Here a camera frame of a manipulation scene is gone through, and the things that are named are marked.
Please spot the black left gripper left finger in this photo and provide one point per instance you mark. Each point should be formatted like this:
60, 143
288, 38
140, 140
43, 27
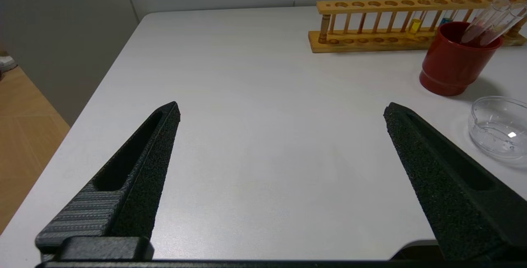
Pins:
136, 194

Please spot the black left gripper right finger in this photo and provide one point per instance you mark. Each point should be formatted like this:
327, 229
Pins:
453, 194

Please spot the test tube with yellow pigment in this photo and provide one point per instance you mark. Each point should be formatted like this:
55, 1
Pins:
415, 26

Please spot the wooden test tube rack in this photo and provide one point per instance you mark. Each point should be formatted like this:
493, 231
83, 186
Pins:
370, 41

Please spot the empty glass test tube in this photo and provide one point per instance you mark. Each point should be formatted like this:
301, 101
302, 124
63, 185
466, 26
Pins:
504, 27
486, 21

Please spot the clear glass beaker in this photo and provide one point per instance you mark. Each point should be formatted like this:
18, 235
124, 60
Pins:
498, 132

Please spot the red plastic cup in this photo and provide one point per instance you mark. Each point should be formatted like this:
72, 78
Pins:
448, 70

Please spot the grey white floor object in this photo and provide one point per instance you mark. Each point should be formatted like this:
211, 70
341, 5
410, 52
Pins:
6, 63

